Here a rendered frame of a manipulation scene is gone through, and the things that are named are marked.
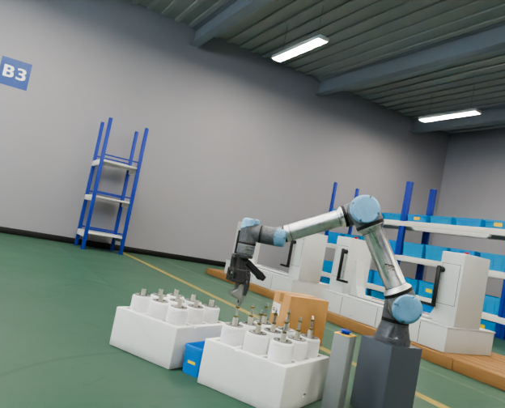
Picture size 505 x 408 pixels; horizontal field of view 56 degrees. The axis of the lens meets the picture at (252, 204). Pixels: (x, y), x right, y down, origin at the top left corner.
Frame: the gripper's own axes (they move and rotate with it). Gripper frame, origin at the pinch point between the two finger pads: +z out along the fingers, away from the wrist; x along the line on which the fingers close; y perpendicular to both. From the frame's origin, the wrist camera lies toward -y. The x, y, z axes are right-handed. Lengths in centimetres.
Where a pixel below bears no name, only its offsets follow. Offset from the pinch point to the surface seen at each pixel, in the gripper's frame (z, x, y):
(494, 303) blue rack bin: -3, -245, -440
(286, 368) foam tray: 17.0, 30.0, -10.3
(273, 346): 11.8, 21.0, -7.9
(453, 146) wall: -329, -687, -758
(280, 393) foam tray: 26.1, 29.6, -9.8
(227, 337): 14.0, 3.1, 4.3
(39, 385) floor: 34, 11, 71
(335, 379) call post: 20.9, 25.5, -35.3
